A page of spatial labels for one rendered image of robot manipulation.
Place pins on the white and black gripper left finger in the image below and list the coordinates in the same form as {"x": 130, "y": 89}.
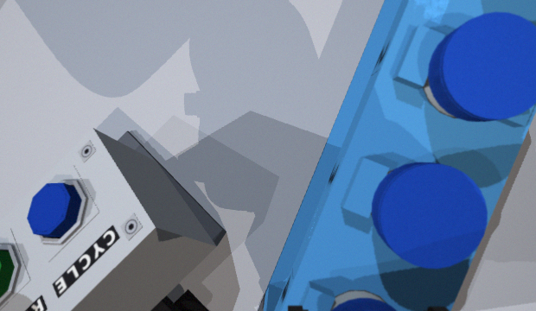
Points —
{"x": 296, "y": 308}

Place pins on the grey two-button control box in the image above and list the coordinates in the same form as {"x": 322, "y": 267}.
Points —
{"x": 112, "y": 230}

